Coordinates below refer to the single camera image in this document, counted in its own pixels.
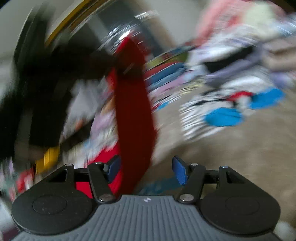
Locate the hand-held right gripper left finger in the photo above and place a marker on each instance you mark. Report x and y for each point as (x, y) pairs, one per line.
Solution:
(113, 169)

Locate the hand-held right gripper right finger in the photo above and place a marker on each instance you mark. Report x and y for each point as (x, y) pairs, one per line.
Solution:
(180, 170)

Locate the cartoon mouse printed blanket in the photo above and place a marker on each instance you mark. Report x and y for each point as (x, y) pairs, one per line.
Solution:
(219, 150)

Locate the blue folded quilt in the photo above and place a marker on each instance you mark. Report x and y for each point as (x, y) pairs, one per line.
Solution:
(166, 74)

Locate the lavender folded garment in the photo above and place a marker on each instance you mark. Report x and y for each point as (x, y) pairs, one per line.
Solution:
(231, 75)

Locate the pink rolled quilt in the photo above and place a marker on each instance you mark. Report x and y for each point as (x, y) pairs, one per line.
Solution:
(215, 20)

